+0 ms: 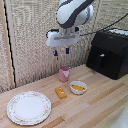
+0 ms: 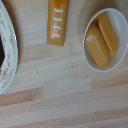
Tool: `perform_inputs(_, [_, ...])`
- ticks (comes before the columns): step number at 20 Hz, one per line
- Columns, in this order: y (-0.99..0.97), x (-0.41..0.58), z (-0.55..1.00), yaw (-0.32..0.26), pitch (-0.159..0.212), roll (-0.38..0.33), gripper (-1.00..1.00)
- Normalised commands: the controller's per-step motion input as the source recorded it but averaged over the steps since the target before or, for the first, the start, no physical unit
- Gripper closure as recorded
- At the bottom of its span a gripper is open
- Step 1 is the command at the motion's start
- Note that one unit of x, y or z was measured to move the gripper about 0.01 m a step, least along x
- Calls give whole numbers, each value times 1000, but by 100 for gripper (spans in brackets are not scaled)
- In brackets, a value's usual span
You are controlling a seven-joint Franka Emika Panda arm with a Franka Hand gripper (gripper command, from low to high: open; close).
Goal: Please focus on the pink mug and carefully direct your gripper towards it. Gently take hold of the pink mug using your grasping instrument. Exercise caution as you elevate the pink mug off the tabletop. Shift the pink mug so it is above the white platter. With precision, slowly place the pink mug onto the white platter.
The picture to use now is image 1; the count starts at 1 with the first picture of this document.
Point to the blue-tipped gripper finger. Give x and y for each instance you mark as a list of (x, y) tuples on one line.
[(55, 52), (67, 50)]

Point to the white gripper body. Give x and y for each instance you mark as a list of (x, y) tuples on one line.
[(62, 38)]

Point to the pink mug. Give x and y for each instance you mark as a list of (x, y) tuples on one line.
[(64, 73)]

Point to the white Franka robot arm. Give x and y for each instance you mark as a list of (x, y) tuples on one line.
[(71, 12)]

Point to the white bowl with yellow food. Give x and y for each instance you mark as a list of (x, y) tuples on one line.
[(78, 87)]

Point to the orange rectangular block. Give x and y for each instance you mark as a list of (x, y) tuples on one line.
[(60, 92)]

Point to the black box appliance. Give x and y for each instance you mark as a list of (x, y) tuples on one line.
[(110, 53)]

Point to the white floral rimmed plate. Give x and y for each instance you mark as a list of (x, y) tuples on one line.
[(29, 107)]

